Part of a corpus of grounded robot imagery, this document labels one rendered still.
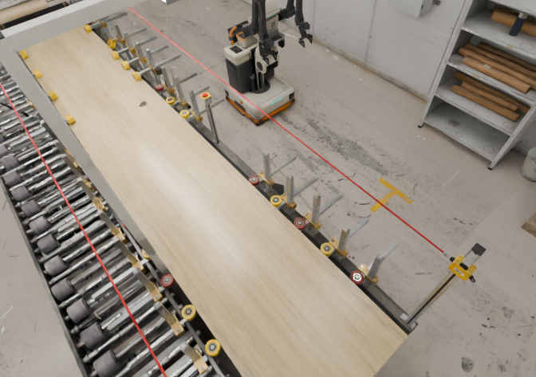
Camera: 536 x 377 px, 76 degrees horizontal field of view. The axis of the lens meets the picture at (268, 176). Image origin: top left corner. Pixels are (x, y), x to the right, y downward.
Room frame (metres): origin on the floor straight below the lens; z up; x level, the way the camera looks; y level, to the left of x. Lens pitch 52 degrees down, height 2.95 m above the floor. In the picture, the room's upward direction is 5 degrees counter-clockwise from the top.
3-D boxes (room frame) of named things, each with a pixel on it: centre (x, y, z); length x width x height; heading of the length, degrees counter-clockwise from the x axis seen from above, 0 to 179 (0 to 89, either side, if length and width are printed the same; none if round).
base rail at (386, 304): (2.56, 0.70, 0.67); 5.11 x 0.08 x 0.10; 36
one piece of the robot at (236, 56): (3.55, 0.07, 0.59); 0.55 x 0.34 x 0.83; 126
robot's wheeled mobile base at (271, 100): (3.48, 0.01, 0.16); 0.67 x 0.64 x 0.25; 36
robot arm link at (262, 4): (2.98, -0.08, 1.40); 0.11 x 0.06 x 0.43; 125
